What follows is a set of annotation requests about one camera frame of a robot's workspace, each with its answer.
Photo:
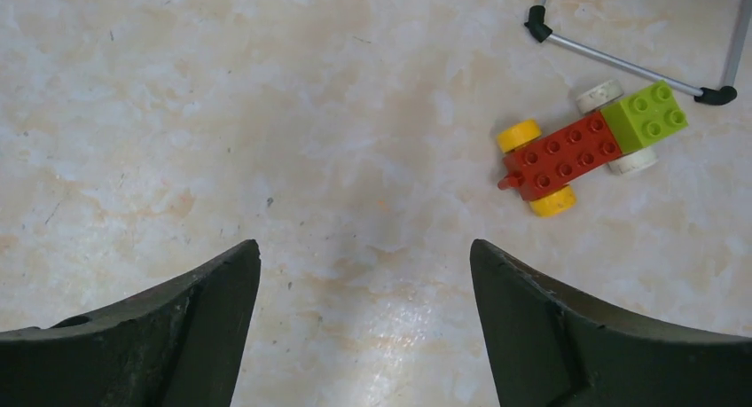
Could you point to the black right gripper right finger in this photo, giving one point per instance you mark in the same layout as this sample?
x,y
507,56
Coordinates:
x,y
550,344

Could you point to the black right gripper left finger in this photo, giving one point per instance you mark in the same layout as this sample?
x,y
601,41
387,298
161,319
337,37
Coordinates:
x,y
179,343

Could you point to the yellow framed whiteboard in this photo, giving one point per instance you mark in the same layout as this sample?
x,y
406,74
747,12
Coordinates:
x,y
725,94

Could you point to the red green lego car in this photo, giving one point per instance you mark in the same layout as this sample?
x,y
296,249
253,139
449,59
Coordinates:
x,y
615,130

